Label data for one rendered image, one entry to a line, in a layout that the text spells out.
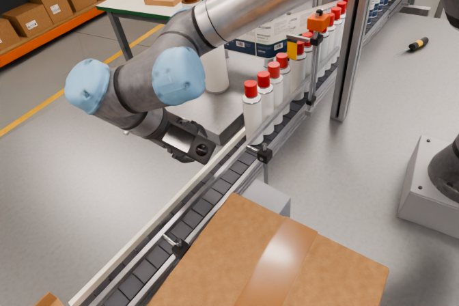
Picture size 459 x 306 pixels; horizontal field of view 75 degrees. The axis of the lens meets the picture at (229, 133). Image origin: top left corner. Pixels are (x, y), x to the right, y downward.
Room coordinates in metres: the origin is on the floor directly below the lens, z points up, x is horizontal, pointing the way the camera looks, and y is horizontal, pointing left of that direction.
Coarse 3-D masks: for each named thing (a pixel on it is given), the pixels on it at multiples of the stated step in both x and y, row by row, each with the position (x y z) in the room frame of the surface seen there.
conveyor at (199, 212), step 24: (288, 120) 0.70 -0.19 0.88; (240, 144) 0.63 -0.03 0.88; (216, 168) 0.55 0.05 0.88; (240, 168) 0.54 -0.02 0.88; (192, 192) 0.48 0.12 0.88; (216, 192) 0.47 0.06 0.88; (168, 216) 0.42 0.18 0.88; (192, 216) 0.41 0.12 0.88; (144, 240) 0.36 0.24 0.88; (120, 264) 0.32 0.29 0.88; (144, 264) 0.31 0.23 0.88; (96, 288) 0.27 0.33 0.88; (120, 288) 0.26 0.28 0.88
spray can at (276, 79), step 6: (270, 66) 0.70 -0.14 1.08; (276, 66) 0.69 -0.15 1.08; (270, 72) 0.70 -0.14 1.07; (276, 72) 0.69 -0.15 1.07; (270, 78) 0.70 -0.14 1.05; (276, 78) 0.69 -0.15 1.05; (282, 78) 0.70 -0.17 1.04; (276, 84) 0.68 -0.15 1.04; (282, 84) 0.69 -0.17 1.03; (276, 90) 0.68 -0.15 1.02; (282, 90) 0.69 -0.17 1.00; (276, 96) 0.68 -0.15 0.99; (282, 96) 0.69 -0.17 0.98; (276, 102) 0.68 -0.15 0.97; (276, 108) 0.68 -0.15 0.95; (282, 114) 0.70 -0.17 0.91; (276, 120) 0.68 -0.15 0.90; (282, 120) 0.70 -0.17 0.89
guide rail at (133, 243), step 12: (240, 132) 0.64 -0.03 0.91; (228, 144) 0.60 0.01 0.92; (216, 156) 0.56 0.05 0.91; (204, 168) 0.53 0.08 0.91; (192, 180) 0.49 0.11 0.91; (180, 192) 0.46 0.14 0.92; (168, 204) 0.43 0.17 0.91; (156, 216) 0.40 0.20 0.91; (144, 228) 0.38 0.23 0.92; (132, 240) 0.35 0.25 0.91; (120, 252) 0.33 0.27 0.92; (108, 264) 0.30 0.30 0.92; (96, 276) 0.28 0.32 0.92; (84, 288) 0.26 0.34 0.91; (72, 300) 0.24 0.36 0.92; (84, 300) 0.25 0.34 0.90
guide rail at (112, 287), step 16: (336, 48) 0.94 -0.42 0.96; (320, 64) 0.86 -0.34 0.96; (304, 80) 0.79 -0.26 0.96; (288, 96) 0.71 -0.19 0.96; (176, 224) 0.35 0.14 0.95; (160, 240) 0.32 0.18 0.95; (144, 256) 0.29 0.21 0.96; (128, 272) 0.26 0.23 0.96; (112, 288) 0.23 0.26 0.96; (96, 304) 0.21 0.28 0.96
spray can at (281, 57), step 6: (282, 54) 0.75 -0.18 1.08; (276, 60) 0.75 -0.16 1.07; (282, 60) 0.73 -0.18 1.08; (282, 66) 0.73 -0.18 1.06; (288, 66) 0.75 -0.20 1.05; (282, 72) 0.73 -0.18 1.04; (288, 72) 0.73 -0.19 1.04; (288, 78) 0.73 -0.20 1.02; (288, 84) 0.73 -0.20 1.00; (288, 90) 0.73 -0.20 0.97; (288, 108) 0.73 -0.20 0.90
